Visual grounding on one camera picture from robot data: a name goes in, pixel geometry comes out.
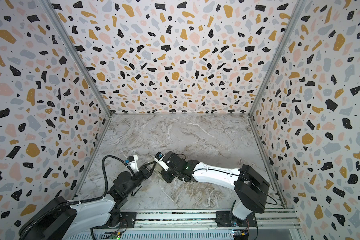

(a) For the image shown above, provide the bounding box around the aluminium mounting rail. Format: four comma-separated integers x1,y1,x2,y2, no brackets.
46,208,301,232

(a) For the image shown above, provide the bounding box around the white ventilation grille strip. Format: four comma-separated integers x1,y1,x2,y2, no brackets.
65,230,236,240

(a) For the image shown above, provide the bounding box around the white remote control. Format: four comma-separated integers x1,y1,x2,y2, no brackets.
154,163,167,181

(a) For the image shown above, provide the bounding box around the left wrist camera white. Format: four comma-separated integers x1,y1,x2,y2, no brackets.
125,155,139,175

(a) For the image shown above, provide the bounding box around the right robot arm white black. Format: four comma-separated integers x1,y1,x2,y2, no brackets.
155,152,270,220

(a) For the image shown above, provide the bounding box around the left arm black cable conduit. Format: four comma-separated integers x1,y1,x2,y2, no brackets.
17,154,136,240

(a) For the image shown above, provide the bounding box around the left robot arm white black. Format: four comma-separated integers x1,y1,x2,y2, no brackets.
19,163,156,240

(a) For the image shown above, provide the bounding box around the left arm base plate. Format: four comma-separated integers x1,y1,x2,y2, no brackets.
94,211,137,230

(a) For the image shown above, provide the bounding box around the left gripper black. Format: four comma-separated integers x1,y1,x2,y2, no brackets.
123,161,155,198

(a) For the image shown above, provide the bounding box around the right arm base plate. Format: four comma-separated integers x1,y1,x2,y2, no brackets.
215,201,254,228

